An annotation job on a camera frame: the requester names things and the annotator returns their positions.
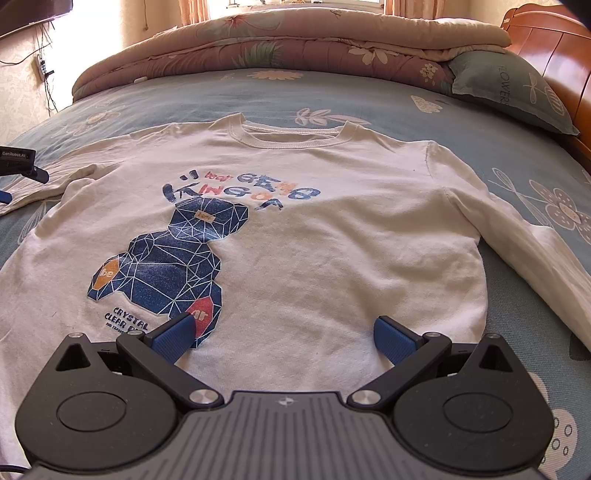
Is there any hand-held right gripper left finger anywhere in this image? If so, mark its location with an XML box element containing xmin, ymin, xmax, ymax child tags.
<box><xmin>54</xmin><ymin>313</ymin><xmax>225</xmax><ymax>412</ymax></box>

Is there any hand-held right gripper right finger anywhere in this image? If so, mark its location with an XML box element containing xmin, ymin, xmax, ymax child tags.
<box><xmin>346</xmin><ymin>315</ymin><xmax>514</xmax><ymax>412</ymax></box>

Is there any white printed long-sleeve shirt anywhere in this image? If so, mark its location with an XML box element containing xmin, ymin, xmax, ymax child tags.
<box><xmin>0</xmin><ymin>113</ymin><xmax>591</xmax><ymax>416</ymax></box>

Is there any blue floral bed sheet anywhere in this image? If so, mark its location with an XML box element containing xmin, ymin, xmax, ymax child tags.
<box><xmin>0</xmin><ymin>69</ymin><xmax>591</xmax><ymax>480</ymax></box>

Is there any orange patterned curtain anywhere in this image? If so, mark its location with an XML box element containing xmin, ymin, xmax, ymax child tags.
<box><xmin>178</xmin><ymin>0</ymin><xmax>225</xmax><ymax>24</ymax></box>
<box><xmin>383</xmin><ymin>0</ymin><xmax>462</xmax><ymax>16</ymax></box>

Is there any pink floral quilt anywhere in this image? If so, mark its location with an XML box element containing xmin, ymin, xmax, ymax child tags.
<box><xmin>71</xmin><ymin>4</ymin><xmax>512</xmax><ymax>104</ymax></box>

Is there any teal pillow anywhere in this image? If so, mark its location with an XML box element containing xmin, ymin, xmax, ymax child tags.
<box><xmin>450</xmin><ymin>50</ymin><xmax>580</xmax><ymax>136</ymax></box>

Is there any wooden headboard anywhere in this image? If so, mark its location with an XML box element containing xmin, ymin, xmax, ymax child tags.
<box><xmin>502</xmin><ymin>4</ymin><xmax>591</xmax><ymax>176</ymax></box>

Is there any power strip cable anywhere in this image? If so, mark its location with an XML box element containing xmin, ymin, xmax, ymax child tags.
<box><xmin>42</xmin><ymin>78</ymin><xmax>60</xmax><ymax>114</ymax></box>

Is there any wall-mounted black television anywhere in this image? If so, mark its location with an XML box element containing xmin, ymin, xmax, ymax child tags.
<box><xmin>0</xmin><ymin>0</ymin><xmax>75</xmax><ymax>38</ymax></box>

